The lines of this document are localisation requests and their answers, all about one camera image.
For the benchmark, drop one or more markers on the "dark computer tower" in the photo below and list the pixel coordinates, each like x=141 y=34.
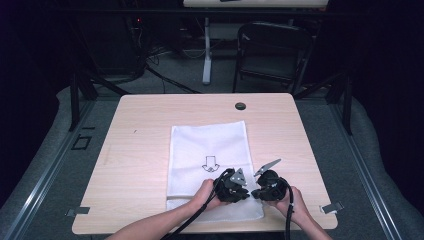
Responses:
x=116 y=46

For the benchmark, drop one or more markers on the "white table leg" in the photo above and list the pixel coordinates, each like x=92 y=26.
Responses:
x=207 y=56

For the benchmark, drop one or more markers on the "person's left hand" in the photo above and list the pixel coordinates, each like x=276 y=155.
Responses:
x=203 y=195

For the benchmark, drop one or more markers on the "black horizontal bar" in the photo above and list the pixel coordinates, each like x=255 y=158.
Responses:
x=133 y=12

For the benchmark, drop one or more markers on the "grey floor rail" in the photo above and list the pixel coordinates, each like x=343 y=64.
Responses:
x=43 y=180
x=370 y=180

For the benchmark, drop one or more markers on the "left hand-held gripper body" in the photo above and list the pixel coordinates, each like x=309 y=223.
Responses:
x=228 y=188

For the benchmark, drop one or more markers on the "person's right hand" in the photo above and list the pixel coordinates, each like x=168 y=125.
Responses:
x=298 y=206

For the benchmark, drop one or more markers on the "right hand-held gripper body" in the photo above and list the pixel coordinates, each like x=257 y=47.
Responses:
x=275 y=186

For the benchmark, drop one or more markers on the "black metal stand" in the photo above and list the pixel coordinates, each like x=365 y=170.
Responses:
x=75 y=100
x=346 y=103

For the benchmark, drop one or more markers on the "grey tape piece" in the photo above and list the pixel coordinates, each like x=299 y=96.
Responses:
x=78 y=211
x=331 y=208

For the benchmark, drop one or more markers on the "white towel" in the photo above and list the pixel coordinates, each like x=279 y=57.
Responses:
x=206 y=146

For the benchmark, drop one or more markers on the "black folding chair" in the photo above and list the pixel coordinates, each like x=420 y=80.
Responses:
x=273 y=43

